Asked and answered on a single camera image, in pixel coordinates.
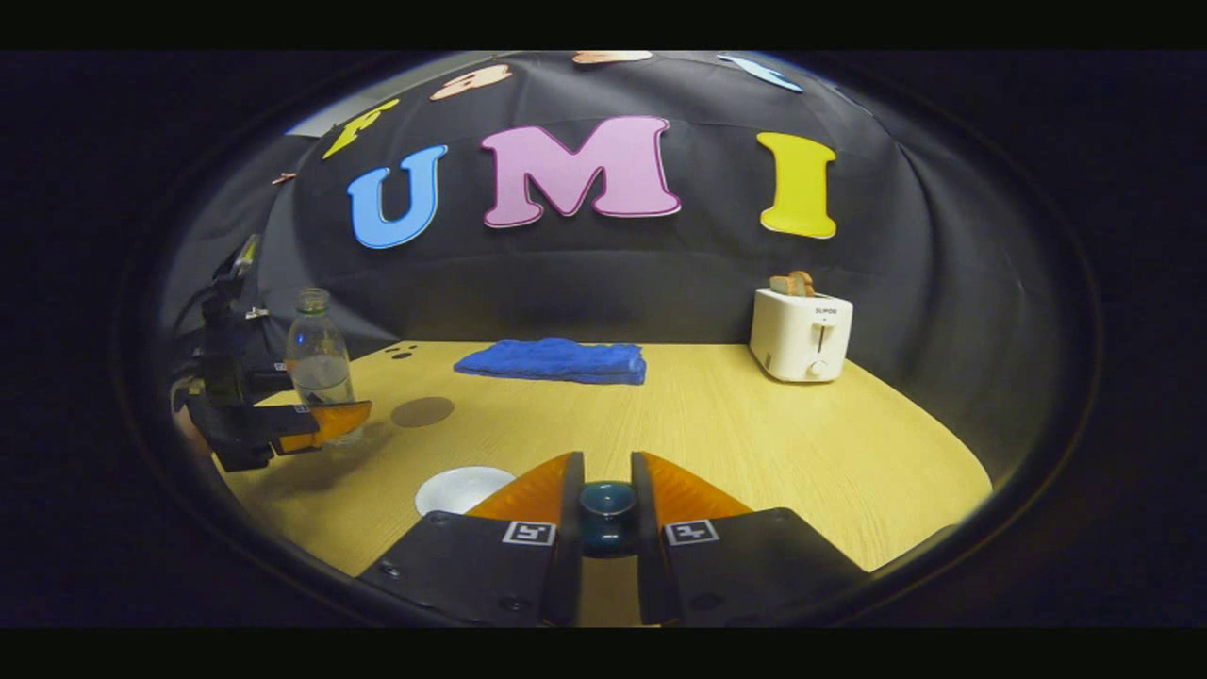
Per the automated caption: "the white toaster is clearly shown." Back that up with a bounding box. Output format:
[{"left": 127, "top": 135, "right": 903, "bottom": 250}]
[{"left": 750, "top": 288, "right": 855, "bottom": 384}]

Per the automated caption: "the black backdrop cloth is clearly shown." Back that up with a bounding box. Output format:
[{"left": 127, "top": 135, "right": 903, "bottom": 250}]
[{"left": 165, "top": 52, "right": 1066, "bottom": 491}]

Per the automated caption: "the clear plastic water bottle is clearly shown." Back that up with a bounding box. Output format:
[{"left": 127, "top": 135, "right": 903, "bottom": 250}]
[{"left": 285, "top": 288, "right": 365, "bottom": 446}]

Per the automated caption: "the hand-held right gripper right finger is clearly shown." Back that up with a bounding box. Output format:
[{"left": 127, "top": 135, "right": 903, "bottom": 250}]
[{"left": 630, "top": 451, "right": 870, "bottom": 628}]

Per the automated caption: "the blue teacup lid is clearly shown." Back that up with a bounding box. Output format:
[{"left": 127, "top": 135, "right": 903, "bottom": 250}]
[{"left": 577, "top": 481, "right": 641, "bottom": 560}]

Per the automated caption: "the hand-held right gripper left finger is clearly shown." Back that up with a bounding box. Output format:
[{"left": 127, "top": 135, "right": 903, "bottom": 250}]
[{"left": 356, "top": 451, "right": 586, "bottom": 628}]

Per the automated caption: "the blue folded towel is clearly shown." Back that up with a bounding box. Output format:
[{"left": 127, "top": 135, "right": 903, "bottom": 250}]
[{"left": 453, "top": 337, "right": 649, "bottom": 387}]

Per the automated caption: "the round brown coaster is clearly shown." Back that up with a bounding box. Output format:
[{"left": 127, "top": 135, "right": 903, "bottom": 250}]
[{"left": 390, "top": 396, "right": 456, "bottom": 429}]

